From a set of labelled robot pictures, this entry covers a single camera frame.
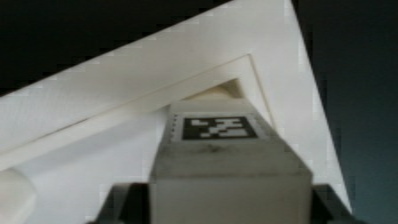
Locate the white square tabletop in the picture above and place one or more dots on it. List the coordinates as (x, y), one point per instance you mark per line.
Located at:
(98, 152)

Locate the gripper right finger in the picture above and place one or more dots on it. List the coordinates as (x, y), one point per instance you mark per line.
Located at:
(329, 212)

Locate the white U-shaped fence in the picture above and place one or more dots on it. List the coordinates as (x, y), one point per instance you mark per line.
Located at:
(245, 28)

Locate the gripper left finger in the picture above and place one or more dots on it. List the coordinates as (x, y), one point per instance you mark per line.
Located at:
(124, 208)

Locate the white leg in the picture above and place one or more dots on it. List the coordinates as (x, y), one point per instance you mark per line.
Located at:
(229, 178)

